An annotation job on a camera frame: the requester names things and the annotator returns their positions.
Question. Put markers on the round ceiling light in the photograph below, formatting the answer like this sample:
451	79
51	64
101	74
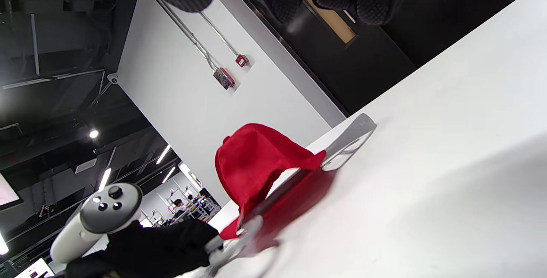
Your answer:
93	134

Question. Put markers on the red fire alarm box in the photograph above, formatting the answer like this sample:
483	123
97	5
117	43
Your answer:
223	78

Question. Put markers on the person's left hand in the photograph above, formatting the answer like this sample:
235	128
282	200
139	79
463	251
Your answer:
158	248

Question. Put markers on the white security camera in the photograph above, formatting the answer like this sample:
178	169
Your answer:
113	78

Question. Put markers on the gray plastic hanger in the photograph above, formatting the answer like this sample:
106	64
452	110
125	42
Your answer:
355	130

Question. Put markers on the red baseball cap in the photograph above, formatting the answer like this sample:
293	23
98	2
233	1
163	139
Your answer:
252	158

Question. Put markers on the black double door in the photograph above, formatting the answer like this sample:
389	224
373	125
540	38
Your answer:
363	64

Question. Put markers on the small red alarm box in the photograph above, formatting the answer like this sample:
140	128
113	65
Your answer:
242	60

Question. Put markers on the wall display screen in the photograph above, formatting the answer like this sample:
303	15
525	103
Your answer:
7	192

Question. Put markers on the white left hand controller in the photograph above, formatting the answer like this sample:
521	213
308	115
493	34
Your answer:
109	209

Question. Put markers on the metal wall conduit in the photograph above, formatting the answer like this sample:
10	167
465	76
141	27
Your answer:
220	34
188	34

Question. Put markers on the linear ceiling light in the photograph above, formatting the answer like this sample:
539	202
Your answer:
163	154
169	174
104	179

